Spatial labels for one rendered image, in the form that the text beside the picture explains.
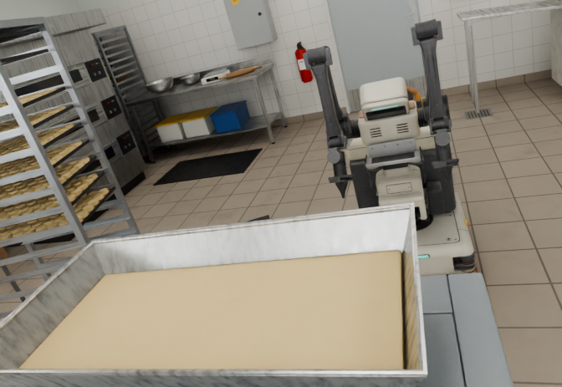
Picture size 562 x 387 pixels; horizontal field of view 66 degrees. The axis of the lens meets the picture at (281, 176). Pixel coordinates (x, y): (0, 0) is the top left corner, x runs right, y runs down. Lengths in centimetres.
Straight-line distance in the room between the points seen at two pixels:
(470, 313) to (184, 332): 38
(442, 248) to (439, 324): 174
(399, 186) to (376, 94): 50
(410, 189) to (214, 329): 177
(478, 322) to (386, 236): 16
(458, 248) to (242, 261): 178
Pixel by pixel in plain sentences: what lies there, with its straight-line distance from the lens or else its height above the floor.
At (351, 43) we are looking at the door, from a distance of 573.
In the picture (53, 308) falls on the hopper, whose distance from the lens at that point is 78.
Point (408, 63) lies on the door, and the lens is 574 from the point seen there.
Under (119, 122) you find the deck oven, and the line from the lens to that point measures 549.
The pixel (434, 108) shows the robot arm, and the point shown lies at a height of 107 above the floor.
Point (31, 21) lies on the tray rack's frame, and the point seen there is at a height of 180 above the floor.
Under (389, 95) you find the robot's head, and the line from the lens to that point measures 203.
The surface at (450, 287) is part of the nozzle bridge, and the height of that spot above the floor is 118.
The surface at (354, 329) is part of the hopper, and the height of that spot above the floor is 127.
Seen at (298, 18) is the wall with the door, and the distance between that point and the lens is 577.
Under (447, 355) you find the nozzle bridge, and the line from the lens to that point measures 61.
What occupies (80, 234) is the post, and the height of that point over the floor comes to 93.
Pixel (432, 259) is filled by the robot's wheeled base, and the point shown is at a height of 23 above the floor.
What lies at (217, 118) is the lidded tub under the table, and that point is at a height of 43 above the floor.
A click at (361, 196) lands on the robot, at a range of 257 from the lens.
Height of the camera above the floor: 162
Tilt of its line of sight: 22 degrees down
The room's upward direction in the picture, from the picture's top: 16 degrees counter-clockwise
